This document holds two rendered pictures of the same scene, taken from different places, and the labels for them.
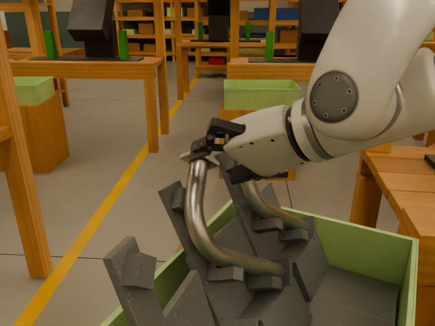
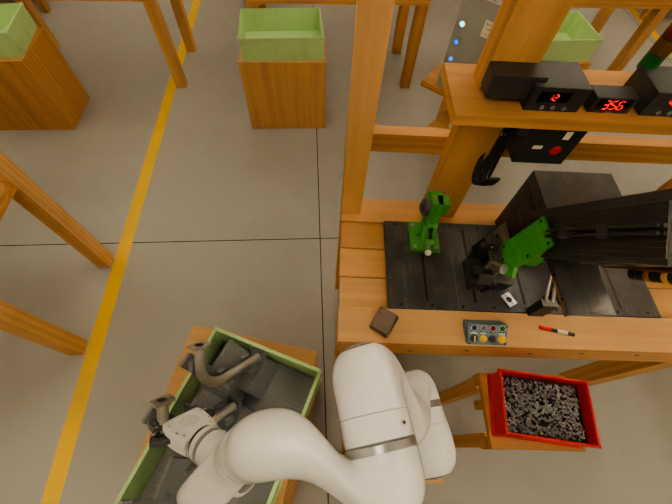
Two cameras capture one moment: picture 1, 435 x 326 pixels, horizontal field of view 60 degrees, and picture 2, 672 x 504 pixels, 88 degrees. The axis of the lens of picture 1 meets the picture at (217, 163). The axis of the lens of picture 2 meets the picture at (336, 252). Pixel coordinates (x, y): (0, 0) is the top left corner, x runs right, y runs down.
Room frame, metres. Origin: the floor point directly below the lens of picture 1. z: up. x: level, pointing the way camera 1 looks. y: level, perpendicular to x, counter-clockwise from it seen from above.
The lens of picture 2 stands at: (0.41, -0.39, 2.19)
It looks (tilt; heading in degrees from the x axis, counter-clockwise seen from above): 60 degrees down; 350
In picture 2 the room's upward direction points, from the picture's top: 4 degrees clockwise
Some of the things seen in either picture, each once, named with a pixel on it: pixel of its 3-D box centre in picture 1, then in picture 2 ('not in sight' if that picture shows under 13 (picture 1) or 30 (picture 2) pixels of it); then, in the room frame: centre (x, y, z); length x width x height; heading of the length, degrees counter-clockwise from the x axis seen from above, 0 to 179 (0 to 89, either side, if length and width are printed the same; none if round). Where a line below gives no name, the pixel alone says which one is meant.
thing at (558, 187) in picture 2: not in sight; (552, 217); (1.11, -1.40, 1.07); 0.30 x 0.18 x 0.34; 82
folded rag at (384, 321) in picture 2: not in sight; (384, 321); (0.81, -0.67, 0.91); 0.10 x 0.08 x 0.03; 140
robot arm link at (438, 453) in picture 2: not in sight; (418, 434); (0.42, -0.63, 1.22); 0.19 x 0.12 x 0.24; 4
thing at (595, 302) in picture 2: not in sight; (571, 264); (0.88, -1.33, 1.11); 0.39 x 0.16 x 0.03; 172
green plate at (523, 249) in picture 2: not in sight; (534, 245); (0.94, -1.19, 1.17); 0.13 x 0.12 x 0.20; 82
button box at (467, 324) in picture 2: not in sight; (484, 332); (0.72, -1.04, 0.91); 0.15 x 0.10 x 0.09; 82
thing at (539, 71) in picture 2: not in sight; (513, 80); (1.25, -1.02, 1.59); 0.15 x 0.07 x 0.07; 82
